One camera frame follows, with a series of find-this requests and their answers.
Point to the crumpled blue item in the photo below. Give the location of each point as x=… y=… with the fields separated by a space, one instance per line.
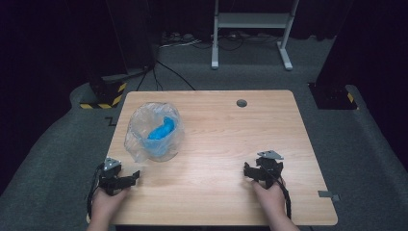
x=162 y=129

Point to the black stand with striped base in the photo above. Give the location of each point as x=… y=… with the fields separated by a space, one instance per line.
x=106 y=93
x=332 y=96

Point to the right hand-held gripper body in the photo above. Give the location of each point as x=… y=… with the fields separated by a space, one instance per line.
x=270 y=168

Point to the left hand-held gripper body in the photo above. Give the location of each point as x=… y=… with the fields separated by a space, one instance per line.
x=110 y=179

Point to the person's left hand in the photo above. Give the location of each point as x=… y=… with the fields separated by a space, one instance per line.
x=106 y=202

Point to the grey tape piece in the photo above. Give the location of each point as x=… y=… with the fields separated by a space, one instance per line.
x=327 y=194

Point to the person's right hand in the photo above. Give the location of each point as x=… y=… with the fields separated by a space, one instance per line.
x=270 y=199

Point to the white metal stand frame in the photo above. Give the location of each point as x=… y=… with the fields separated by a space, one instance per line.
x=253 y=20

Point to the clear plastic bag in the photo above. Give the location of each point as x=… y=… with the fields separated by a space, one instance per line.
x=138 y=141

